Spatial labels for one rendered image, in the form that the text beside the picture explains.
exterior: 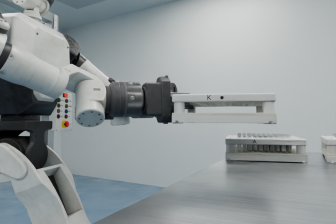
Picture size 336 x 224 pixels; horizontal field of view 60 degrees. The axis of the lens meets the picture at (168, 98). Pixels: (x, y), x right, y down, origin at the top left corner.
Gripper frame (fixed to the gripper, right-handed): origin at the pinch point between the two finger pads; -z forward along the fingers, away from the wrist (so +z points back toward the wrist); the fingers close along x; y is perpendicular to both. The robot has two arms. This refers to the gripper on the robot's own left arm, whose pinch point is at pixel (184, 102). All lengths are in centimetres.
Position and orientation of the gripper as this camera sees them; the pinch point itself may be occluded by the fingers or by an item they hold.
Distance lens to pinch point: 89.6
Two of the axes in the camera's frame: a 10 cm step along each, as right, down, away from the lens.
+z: -9.3, 0.5, 3.6
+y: -3.6, -0.7, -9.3
